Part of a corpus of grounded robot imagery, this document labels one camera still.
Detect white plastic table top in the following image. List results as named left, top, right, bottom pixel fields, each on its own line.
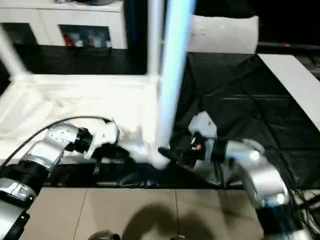
left=0, top=72, right=174, bottom=167

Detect white plastic table leg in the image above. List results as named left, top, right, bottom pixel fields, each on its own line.
left=146, top=0, right=166, bottom=79
left=150, top=0, right=197, bottom=169
left=0, top=22, right=29, bottom=82

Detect black robot left foot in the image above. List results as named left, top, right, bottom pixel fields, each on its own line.
left=87, top=229, right=122, bottom=240

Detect white plastic bag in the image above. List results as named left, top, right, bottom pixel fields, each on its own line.
left=187, top=14, right=261, bottom=55

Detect white side table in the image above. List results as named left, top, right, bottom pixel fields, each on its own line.
left=257, top=52, right=320, bottom=132

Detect red bottle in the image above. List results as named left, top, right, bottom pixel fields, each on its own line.
left=63, top=32, right=74, bottom=47

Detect black cabinet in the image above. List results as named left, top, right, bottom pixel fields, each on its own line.
left=124, top=0, right=320, bottom=53

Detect black bar with red mark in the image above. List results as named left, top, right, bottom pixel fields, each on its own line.
left=257, top=42, right=320, bottom=51

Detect white cabinet with glass doors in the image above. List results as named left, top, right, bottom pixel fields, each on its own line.
left=0, top=0, right=129, bottom=51

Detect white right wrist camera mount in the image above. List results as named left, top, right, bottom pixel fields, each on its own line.
left=189, top=111, right=219, bottom=147

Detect tangled floor cables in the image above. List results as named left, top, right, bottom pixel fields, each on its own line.
left=292, top=187, right=320, bottom=213

